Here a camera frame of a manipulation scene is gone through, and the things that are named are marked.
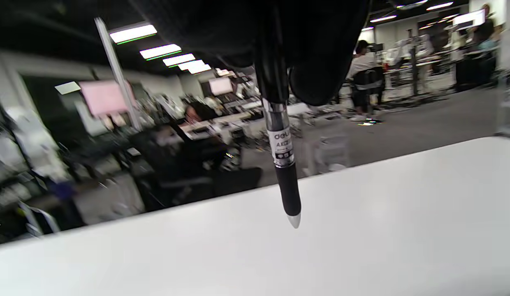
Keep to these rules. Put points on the person's right hand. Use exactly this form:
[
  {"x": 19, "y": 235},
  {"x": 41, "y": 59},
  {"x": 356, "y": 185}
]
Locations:
[{"x": 321, "y": 49}]

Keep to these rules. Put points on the black click pen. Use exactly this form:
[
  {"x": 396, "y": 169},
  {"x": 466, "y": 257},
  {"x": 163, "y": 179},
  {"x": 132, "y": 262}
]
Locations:
[{"x": 286, "y": 185}]

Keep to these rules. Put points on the pink screen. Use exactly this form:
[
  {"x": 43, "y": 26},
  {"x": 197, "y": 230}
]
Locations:
[{"x": 103, "y": 96}]

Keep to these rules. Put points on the row of ceiling lights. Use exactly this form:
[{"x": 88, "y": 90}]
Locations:
[{"x": 133, "y": 33}]

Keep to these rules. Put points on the aluminium frame post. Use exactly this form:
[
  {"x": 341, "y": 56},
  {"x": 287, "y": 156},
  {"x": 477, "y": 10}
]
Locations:
[{"x": 115, "y": 65}]

